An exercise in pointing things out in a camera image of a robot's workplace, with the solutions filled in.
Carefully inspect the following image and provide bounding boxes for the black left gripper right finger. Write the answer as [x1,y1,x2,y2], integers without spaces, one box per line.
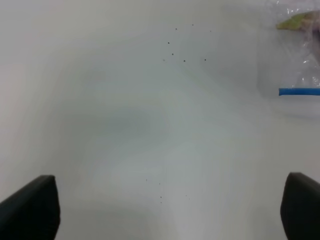
[280,172,320,240]

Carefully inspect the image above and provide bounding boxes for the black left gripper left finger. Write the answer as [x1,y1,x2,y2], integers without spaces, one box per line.
[0,175,61,240]

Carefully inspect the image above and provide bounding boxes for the clear zip bag blue seal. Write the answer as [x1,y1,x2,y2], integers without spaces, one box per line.
[257,0,320,99]

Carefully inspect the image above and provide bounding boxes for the green yellow fruit in bag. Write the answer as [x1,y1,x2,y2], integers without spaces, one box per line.
[276,10,320,31]

